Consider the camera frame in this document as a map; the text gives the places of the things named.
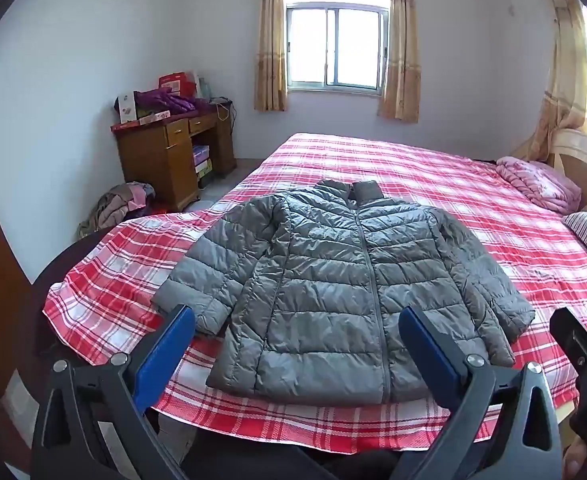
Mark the wooden headboard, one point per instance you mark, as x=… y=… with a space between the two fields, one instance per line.
x=581 y=157

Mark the flat pink box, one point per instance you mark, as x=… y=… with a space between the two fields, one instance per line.
x=154 y=117

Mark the sliding glass window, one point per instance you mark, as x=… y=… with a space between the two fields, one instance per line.
x=356 y=45

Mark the red plaid bed sheet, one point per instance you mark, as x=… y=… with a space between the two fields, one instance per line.
x=423 y=195

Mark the grey puffer jacket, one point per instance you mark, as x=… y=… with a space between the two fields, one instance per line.
x=323 y=285

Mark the dark bed footboard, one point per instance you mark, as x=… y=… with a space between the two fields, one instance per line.
x=56 y=272

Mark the person's right hand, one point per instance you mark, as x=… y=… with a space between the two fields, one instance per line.
x=571 y=460

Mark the tied yellow curtain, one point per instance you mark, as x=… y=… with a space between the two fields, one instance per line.
x=568 y=75

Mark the stack of colourful boxes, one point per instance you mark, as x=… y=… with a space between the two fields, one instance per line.
x=202 y=160

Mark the narrow beige curtain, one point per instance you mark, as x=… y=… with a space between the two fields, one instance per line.
x=271 y=50

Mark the white box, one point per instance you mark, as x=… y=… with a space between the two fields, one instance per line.
x=126 y=107

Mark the purple jacket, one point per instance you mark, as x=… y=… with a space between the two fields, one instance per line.
x=166 y=100

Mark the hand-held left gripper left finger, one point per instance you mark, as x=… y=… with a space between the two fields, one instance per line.
x=166 y=355

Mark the pink quilt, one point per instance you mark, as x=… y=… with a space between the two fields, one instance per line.
x=538 y=182

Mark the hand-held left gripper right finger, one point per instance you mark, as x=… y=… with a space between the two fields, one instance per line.
x=431 y=360

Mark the wooden desk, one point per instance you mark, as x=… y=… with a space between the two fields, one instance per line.
x=148 y=160

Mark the person's dark clothing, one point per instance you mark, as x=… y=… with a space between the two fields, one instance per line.
x=273 y=466

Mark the pile of clothes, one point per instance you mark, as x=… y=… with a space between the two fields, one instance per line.
x=116 y=205

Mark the wide beige curtain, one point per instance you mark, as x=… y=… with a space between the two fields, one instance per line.
x=401 y=60

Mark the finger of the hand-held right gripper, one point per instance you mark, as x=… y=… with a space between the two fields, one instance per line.
x=576 y=340

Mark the red gift box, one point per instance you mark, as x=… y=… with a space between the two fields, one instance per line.
x=178 y=82

